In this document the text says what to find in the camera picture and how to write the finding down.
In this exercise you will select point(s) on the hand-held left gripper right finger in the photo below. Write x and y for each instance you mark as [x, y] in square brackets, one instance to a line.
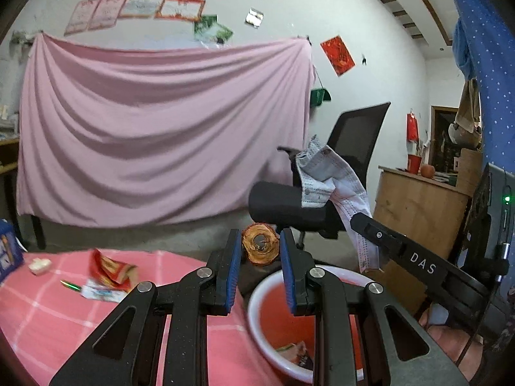
[287, 285]

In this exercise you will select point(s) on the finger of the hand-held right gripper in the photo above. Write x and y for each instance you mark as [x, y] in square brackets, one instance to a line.
[376, 233]

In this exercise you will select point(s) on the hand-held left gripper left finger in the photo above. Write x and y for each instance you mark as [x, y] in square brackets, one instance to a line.
[233, 277]

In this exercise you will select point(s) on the pink basin with white rim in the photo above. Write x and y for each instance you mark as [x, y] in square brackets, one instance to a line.
[273, 321]

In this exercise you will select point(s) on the white face mask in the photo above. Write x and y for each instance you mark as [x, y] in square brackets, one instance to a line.
[326, 177]

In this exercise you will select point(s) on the person's right hand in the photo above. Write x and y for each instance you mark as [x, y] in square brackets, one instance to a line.
[450, 341]

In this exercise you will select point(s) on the wooden cabinet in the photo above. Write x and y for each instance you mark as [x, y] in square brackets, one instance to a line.
[418, 217]

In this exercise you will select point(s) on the red cup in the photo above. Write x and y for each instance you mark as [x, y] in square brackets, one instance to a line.
[414, 164]

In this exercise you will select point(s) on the orange fruit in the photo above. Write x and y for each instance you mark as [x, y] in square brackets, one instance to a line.
[427, 171]

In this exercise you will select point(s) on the black office chair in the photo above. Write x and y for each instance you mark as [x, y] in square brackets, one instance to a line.
[281, 205]

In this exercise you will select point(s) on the red hanging ornament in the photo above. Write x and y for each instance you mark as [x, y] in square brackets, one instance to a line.
[412, 128]

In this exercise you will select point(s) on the red wrapper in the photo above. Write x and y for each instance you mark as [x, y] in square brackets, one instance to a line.
[112, 269]

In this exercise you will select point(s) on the white printed packet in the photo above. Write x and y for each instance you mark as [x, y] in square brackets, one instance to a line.
[102, 293]

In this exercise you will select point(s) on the green hanging bag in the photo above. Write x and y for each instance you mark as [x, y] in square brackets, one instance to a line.
[320, 97]

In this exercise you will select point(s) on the beige hanging bag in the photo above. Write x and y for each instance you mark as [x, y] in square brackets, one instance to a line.
[468, 108]

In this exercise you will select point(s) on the green pen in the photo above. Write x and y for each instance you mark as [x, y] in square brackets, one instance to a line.
[70, 285]

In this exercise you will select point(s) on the pink hanging sheet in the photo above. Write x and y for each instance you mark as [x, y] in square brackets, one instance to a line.
[161, 128]

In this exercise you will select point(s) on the white crumpled tissue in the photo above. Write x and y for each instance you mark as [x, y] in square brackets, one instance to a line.
[39, 267]

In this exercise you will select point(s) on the blue dotted cloth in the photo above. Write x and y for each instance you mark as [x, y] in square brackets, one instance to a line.
[491, 48]

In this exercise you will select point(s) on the blue cardboard box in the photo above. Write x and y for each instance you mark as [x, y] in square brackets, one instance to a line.
[8, 249]

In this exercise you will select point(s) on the green landscape photo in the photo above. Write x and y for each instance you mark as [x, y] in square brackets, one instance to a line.
[204, 24]
[221, 34]

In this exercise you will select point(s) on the stack of books and papers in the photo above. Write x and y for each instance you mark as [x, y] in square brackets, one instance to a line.
[7, 122]

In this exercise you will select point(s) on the red paper wall poster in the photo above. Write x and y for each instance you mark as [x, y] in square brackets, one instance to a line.
[338, 55]

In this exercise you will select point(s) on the small silver wall picture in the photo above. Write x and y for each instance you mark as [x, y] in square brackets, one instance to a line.
[254, 18]

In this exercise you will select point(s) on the group of wall certificates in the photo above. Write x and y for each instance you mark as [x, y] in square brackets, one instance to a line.
[141, 4]

